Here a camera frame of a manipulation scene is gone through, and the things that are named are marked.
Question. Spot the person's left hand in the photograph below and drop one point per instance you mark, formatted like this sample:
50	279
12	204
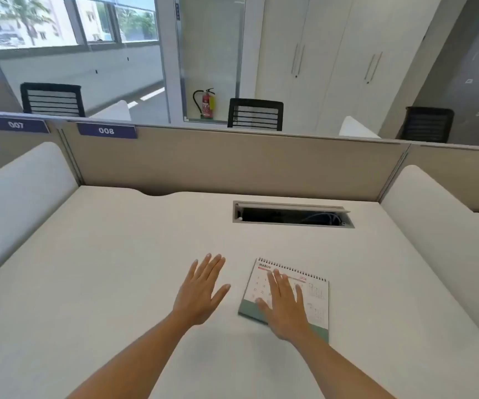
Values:
197	297

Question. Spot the person's right hand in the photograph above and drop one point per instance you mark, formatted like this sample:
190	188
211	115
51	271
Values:
287	313

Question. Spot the person's right thumb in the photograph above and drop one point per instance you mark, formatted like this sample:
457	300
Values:
263	306

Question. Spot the person's left little finger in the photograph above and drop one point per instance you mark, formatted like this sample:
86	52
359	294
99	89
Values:
192	270

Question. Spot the person's right little finger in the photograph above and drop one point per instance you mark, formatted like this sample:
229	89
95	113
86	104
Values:
300	295

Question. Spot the person's left thumb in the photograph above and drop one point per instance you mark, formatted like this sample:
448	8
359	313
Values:
224	292

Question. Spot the person's left forearm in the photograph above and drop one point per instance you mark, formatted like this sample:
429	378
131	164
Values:
139	361

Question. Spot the person's right forearm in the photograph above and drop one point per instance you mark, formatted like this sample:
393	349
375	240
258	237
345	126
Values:
339	369

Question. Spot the spiral-bound desk calendar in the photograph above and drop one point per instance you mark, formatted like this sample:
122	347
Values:
316	303

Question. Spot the beige desk partition panel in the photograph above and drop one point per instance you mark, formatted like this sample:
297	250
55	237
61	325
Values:
463	174
10	149
231	162

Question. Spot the white rounded side divider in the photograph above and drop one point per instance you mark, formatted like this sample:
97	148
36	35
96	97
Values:
19	203
443	228
112	112
358	128

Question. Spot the blue desk number label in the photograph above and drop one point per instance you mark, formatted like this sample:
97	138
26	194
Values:
106	131
16	125

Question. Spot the red fire extinguisher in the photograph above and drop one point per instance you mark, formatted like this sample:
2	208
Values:
207	104

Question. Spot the black office chair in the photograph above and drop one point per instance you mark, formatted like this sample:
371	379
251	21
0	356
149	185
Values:
256	114
52	99
428	124

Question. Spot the glass door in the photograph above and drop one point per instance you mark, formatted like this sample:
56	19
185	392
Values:
210	49

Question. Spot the window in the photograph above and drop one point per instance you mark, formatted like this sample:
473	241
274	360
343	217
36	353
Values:
56	20

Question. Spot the white wall cabinet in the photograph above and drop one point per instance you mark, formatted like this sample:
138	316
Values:
335	58

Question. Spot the grey locker wall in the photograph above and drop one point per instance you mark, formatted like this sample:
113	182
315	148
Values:
478	66

